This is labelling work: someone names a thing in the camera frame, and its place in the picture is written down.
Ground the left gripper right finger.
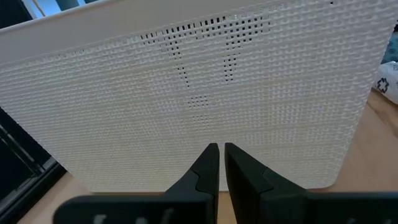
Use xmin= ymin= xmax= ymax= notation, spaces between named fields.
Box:
xmin=224 ymin=142 xmax=398 ymax=224

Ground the black metal table frame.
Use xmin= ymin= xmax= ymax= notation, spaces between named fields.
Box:
xmin=0 ymin=107 xmax=67 ymax=224

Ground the teal patterned folded cloth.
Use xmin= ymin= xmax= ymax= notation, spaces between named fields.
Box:
xmin=381 ymin=30 xmax=398 ymax=65

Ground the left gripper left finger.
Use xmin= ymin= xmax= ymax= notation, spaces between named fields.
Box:
xmin=53 ymin=142 xmax=220 ymax=224

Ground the white plastic basket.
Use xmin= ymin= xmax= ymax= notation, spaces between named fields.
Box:
xmin=0 ymin=0 xmax=398 ymax=193

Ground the white patterned pouch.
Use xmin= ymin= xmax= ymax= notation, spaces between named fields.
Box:
xmin=372 ymin=60 xmax=398 ymax=105

